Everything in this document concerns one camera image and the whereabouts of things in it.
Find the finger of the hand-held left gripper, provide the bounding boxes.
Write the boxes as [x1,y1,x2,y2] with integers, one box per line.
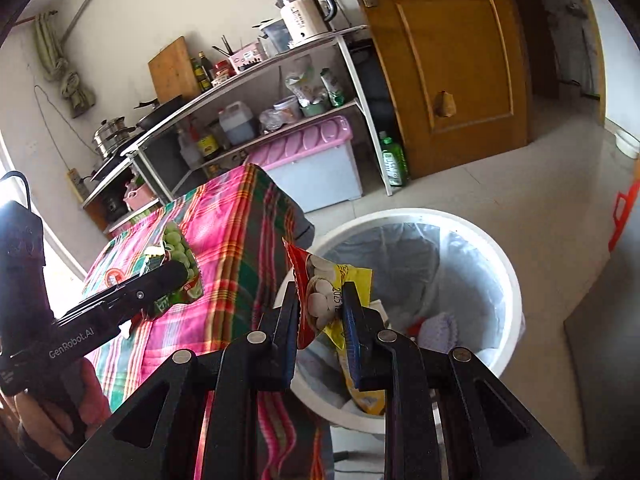
[54,260,190,330]

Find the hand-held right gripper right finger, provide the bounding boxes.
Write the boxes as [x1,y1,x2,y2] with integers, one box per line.
[341,281,581,480]

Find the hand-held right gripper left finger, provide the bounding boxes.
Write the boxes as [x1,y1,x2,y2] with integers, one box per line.
[55,280,301,480]

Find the green snack bag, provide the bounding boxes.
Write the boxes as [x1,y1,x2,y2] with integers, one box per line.
[132,220,206,321]

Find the white yellow packaging bag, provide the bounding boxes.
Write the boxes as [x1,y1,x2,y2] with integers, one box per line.
[340,345,389,416]

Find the yellow snack bag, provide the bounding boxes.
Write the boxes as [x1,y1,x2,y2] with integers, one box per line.
[282,237,375,351]

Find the white foam fruit net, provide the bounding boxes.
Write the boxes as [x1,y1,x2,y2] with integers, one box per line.
[417,312,461,353]

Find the white trash bin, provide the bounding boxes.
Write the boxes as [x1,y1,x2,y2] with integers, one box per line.
[290,208,523,435]

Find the person's left hand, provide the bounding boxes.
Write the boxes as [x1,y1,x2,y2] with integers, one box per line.
[12,360,113,463]

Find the dark blender base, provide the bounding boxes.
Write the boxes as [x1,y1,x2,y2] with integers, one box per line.
[100,192,126,221]

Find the plaid blanket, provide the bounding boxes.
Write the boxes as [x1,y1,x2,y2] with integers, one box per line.
[82,162,336,480]

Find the pink basket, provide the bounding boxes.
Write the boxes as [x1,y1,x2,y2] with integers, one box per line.
[124,180,156,211]

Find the low white shelf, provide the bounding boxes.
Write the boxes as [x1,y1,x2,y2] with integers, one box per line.
[80,155,166,233]

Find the white power strip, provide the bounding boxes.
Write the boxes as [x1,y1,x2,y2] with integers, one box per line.
[67,169,86,204]

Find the black induction cooker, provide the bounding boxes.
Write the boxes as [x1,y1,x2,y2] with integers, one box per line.
[89,152,133,183]

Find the grey bin liner bag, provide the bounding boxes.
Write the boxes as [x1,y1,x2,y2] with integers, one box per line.
[320,222,511,411]

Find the clear plastic bottle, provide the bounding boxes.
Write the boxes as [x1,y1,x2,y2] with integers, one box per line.
[176,127,201,171]

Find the steel steamer pot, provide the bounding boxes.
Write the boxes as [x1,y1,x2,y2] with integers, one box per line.
[92,116,141,161]

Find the soy sauce bottle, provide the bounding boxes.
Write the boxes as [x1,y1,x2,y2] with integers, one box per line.
[195,120,221,161]

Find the black frying pan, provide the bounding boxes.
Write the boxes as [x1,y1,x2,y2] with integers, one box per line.
[132,95,183,131]

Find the pink lid storage box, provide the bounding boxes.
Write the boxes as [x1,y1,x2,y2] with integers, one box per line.
[245,115,364,213]

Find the white jug with dark liquid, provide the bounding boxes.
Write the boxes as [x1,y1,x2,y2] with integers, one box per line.
[218,101,257,148]

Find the green plastic bottle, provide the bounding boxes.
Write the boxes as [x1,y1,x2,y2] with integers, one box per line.
[377,131,410,187]

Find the crumpled clear plastic bag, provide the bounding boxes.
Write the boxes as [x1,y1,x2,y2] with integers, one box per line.
[258,108,291,133]

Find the dark oil bottle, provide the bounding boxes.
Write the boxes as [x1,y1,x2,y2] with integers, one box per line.
[198,51,215,88]
[191,57,211,93]

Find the wooden cutting board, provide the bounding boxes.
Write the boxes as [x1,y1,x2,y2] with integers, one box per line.
[148,36,202,103]

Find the hanging grey cloth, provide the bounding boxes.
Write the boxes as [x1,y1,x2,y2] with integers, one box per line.
[34,11,97,118]

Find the white plastic tub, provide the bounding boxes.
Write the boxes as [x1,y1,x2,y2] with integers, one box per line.
[274,96,303,123]

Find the tall white kitchen shelf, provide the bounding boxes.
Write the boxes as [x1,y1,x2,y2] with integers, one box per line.
[120,25,396,198]

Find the pink utensil box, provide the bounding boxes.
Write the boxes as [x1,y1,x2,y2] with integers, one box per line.
[227,42,268,76]

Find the bundle of chopsticks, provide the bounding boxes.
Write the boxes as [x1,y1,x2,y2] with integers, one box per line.
[212,35,246,58]

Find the clear bag of food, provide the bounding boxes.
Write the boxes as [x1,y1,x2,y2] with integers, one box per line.
[285,57,326,117]

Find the green packet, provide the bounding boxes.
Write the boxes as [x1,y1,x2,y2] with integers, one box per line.
[320,67,347,107]

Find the black kitchen appliance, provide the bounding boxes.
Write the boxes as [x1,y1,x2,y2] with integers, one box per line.
[347,40,391,131]

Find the clear storage container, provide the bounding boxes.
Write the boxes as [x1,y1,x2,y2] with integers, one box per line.
[259,17,293,58]

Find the white electric kettle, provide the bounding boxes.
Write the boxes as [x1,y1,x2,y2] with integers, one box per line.
[276,0,337,46]

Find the wooden door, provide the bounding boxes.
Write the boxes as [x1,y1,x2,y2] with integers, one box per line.
[340,0,531,178]

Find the white basin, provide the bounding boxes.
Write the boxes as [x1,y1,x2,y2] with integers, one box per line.
[615,130,640,158]

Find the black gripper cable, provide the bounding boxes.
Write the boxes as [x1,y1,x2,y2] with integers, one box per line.
[0,170,32,211]

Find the black wall cable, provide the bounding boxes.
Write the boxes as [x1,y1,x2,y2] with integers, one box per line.
[34,85,83,176]

